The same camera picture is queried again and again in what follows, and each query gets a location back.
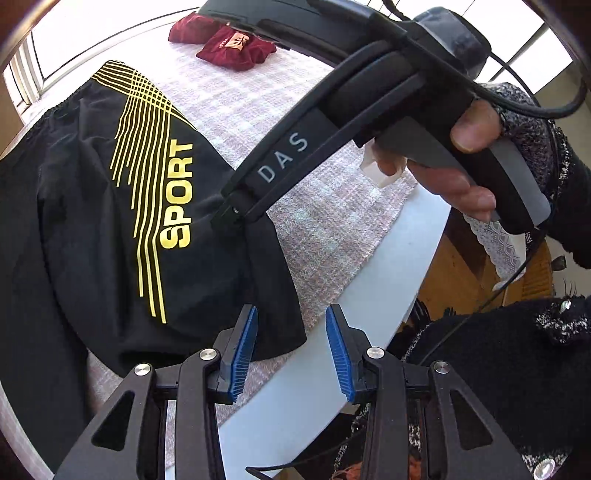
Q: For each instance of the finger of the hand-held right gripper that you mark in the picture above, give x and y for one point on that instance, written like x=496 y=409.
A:
x=238 y=210

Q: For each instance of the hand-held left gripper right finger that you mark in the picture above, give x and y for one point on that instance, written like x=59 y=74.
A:
x=337 y=355

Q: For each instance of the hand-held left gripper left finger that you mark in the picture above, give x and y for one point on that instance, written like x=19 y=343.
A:
x=244 y=350

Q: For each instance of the black shorts with yellow stripes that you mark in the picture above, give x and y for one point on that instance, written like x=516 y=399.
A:
x=92 y=207

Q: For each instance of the person's right forearm tweed sleeve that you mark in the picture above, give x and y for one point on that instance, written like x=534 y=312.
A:
x=531 y=134

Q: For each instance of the person's right hand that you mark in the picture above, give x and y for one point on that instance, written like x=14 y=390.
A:
x=478 y=127

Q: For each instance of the pink checked tablecloth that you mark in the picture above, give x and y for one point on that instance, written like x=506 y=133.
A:
x=277 y=115

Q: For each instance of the wooden cabinet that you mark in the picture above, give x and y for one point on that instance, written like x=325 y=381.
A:
x=461 y=277

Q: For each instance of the maroon folded garment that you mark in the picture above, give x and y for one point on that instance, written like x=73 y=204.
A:
x=221 y=41

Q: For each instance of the white framed window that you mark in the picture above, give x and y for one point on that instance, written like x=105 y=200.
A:
x=526 y=41
x=92 y=41

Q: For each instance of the person's black tweed jacket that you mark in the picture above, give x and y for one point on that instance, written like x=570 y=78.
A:
x=498 y=369

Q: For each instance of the white lace cloth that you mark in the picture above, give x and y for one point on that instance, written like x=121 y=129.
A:
x=501 y=249

